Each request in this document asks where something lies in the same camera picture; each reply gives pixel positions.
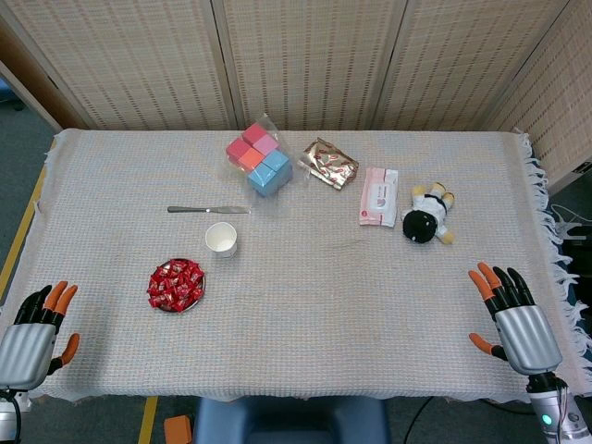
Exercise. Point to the orange block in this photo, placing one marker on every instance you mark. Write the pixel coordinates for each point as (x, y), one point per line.
(178, 429)

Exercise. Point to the red candy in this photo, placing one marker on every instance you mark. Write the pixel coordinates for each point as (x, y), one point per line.
(178, 282)
(190, 297)
(173, 296)
(190, 268)
(158, 275)
(178, 307)
(198, 282)
(157, 303)
(156, 290)
(173, 267)

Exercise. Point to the small steel plate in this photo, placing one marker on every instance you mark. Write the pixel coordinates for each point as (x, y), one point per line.
(192, 307)

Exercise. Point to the brown wooden panel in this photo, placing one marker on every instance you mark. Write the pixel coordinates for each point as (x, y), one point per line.
(28, 74)

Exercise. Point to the pink wet wipes pack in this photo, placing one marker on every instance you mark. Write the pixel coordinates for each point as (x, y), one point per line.
(379, 199)

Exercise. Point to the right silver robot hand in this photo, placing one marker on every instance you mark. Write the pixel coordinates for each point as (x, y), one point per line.
(529, 337)

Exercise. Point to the woven folding screen panel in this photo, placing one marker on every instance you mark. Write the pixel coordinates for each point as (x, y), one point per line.
(462, 69)
(314, 69)
(564, 115)
(139, 69)

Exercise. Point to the white paper cup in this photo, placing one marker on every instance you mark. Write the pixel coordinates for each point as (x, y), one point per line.
(221, 238)

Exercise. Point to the bagged coloured foam cubes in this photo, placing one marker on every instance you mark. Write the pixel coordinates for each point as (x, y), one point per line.
(268, 171)

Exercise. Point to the black-haired plush doll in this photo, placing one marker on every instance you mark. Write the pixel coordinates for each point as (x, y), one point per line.
(418, 226)

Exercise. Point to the gold foil snack packet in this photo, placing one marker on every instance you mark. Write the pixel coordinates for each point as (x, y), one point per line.
(328, 164)

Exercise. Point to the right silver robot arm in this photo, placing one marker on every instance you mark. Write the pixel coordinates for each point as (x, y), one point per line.
(548, 416)

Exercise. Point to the steel butter knife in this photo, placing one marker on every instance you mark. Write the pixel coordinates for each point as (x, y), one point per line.
(185, 209)

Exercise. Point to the white woven tablecloth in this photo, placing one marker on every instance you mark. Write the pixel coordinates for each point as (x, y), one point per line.
(324, 300)

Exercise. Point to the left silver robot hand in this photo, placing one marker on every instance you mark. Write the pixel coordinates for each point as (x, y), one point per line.
(25, 353)

